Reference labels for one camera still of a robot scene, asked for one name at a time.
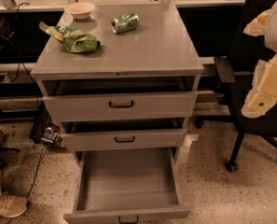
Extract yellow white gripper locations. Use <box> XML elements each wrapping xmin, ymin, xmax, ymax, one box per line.
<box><xmin>242</xmin><ymin>9</ymin><xmax>277</xmax><ymax>119</ymax></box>

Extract grey bottom drawer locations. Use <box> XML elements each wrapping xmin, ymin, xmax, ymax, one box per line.
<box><xmin>63</xmin><ymin>147</ymin><xmax>190</xmax><ymax>224</ymax></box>

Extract grey drawer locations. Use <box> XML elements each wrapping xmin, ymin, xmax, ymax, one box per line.
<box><xmin>43</xmin><ymin>91</ymin><xmax>197</xmax><ymax>122</ymax></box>
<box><xmin>62</xmin><ymin>129</ymin><xmax>186</xmax><ymax>151</ymax></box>
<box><xmin>63</xmin><ymin>147</ymin><xmax>190</xmax><ymax>224</ymax></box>

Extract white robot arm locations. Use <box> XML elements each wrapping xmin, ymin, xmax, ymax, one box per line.
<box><xmin>242</xmin><ymin>1</ymin><xmax>277</xmax><ymax>119</ymax></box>

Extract grey top drawer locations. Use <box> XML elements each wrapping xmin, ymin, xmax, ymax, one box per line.
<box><xmin>43</xmin><ymin>91</ymin><xmax>197</xmax><ymax>122</ymax></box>

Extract grey metal drawer cabinet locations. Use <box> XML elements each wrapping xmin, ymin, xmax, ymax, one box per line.
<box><xmin>30</xmin><ymin>2</ymin><xmax>205</xmax><ymax>163</ymax></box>

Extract grey middle drawer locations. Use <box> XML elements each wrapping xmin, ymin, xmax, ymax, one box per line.
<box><xmin>62</xmin><ymin>129</ymin><xmax>186</xmax><ymax>151</ymax></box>

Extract black office chair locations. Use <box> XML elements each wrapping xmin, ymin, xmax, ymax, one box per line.
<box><xmin>195</xmin><ymin>0</ymin><xmax>277</xmax><ymax>172</ymax></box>

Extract green soda can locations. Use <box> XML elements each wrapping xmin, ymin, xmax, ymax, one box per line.
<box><xmin>111</xmin><ymin>12</ymin><xmax>139</xmax><ymax>34</ymax></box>

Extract green chip bag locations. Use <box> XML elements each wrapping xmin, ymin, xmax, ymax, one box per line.
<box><xmin>39</xmin><ymin>21</ymin><xmax>103</xmax><ymax>53</ymax></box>

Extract beige paper bowl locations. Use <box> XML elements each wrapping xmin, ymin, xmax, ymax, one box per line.
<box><xmin>64</xmin><ymin>2</ymin><xmax>95</xmax><ymax>20</ymax></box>

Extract small blue white toy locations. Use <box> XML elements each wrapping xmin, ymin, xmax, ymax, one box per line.
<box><xmin>41</xmin><ymin>126</ymin><xmax>62</xmax><ymax>148</ymax></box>

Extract black floor bin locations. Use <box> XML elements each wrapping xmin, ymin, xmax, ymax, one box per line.
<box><xmin>29</xmin><ymin>104</ymin><xmax>52</xmax><ymax>144</ymax></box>

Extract tan sneaker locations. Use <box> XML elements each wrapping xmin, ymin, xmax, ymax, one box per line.
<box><xmin>0</xmin><ymin>192</ymin><xmax>28</xmax><ymax>218</ymax></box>

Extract black power cable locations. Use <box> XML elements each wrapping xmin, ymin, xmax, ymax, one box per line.
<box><xmin>0</xmin><ymin>2</ymin><xmax>41</xmax><ymax>110</ymax></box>

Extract wall power outlet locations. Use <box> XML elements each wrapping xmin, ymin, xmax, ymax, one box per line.
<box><xmin>0</xmin><ymin>73</ymin><xmax>10</xmax><ymax>83</ymax></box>

